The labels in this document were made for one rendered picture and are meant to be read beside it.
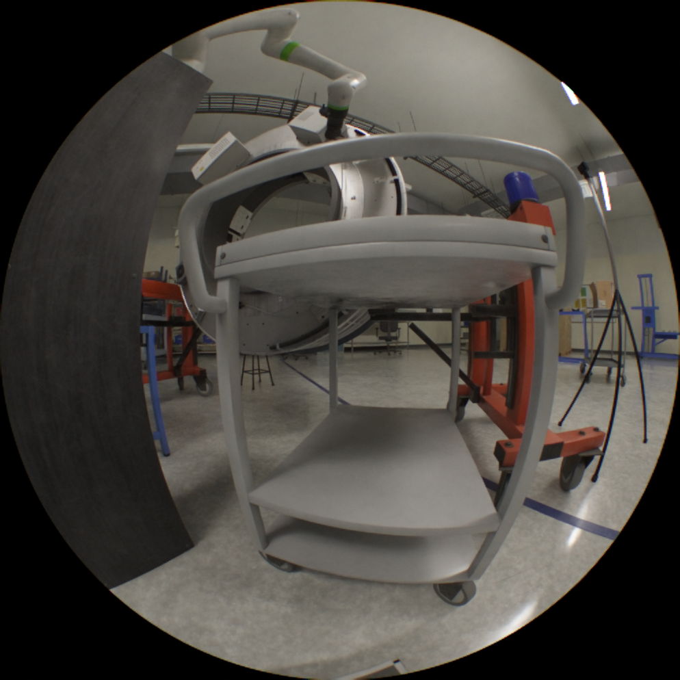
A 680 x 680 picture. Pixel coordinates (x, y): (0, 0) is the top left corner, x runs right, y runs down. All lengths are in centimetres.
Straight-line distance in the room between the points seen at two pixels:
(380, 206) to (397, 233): 78
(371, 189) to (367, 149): 89
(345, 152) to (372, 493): 44
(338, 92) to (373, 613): 151
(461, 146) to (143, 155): 58
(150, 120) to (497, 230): 72
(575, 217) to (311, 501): 48
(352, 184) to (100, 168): 94
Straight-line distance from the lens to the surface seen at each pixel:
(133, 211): 56
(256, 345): 110
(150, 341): 109
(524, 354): 81
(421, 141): 20
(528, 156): 24
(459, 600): 60
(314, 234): 28
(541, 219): 84
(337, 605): 61
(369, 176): 113
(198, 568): 71
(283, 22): 124
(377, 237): 26
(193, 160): 514
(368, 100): 434
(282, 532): 57
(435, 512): 38
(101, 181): 57
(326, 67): 121
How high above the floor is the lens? 56
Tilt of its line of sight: 2 degrees down
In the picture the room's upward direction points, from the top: straight up
